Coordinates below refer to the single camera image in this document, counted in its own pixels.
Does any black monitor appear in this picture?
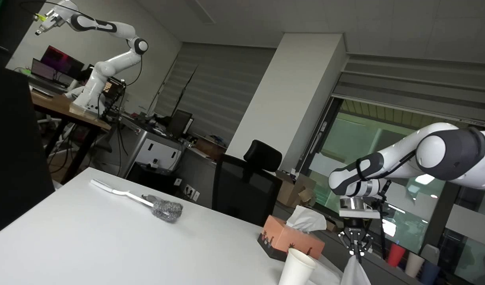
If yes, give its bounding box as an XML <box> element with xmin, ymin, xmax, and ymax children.
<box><xmin>167</xmin><ymin>109</ymin><xmax>194</xmax><ymax>139</ymax></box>

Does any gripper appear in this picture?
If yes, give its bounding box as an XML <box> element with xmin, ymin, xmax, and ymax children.
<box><xmin>339</xmin><ymin>218</ymin><xmax>374</xmax><ymax>263</ymax></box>

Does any orange tissue box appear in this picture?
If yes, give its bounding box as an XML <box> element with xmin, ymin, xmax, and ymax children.
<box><xmin>257</xmin><ymin>215</ymin><xmax>326</xmax><ymax>262</ymax></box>

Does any stack of cardboard boxes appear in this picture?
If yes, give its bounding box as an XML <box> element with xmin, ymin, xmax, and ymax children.
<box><xmin>276</xmin><ymin>170</ymin><xmax>318</xmax><ymax>209</ymax></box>

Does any wall socket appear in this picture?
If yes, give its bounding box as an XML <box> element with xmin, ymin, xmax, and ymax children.
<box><xmin>183</xmin><ymin>184</ymin><xmax>201</xmax><ymax>202</ymax></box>

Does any window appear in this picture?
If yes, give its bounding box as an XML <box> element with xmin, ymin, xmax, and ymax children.
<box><xmin>298</xmin><ymin>98</ymin><xmax>485</xmax><ymax>285</ymax></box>

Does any white-handled steel wool brush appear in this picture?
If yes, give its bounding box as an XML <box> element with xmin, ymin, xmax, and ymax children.
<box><xmin>90</xmin><ymin>179</ymin><xmax>184</xmax><ymax>223</ymax></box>

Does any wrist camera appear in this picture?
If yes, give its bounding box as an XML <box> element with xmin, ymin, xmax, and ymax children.
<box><xmin>339</xmin><ymin>209</ymin><xmax>382</xmax><ymax>219</ymax></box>

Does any red cup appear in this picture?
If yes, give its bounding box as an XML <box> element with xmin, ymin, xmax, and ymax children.
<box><xmin>386</xmin><ymin>243</ymin><xmax>406</xmax><ymax>268</ymax></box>

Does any blue cup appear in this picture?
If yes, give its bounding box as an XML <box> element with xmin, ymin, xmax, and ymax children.
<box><xmin>419</xmin><ymin>260</ymin><xmax>441</xmax><ymax>285</ymax></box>

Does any white tissue sheet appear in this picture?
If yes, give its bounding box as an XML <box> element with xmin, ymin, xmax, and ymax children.
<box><xmin>340</xmin><ymin>255</ymin><xmax>372</xmax><ymax>285</ymax></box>

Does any wooden table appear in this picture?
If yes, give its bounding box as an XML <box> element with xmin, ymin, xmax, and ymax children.
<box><xmin>29</xmin><ymin>89</ymin><xmax>112</xmax><ymax>185</ymax></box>

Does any black office chair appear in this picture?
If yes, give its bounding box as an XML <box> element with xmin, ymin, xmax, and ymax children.
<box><xmin>211</xmin><ymin>139</ymin><xmax>284</xmax><ymax>227</ymax></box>

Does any row of monitors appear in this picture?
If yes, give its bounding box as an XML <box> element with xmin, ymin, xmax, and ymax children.
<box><xmin>30</xmin><ymin>45</ymin><xmax>85</xmax><ymax>86</ymax></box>

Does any silver cabinet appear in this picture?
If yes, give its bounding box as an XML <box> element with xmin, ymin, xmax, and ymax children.
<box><xmin>93</xmin><ymin>115</ymin><xmax>184</xmax><ymax>179</ymax></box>

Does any stand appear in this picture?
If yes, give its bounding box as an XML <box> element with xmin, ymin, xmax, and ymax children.
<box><xmin>171</xmin><ymin>65</ymin><xmax>200</xmax><ymax>117</ymax></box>

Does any black partition panel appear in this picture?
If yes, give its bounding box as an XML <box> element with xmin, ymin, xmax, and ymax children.
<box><xmin>0</xmin><ymin>0</ymin><xmax>55</xmax><ymax>239</ymax></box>

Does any white paper cup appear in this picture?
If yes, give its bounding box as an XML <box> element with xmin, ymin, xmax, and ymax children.
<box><xmin>278</xmin><ymin>248</ymin><xmax>318</xmax><ymax>285</ymax></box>

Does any white tissue in box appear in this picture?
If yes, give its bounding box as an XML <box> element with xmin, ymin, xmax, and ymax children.
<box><xmin>286</xmin><ymin>205</ymin><xmax>327</xmax><ymax>234</ymax></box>

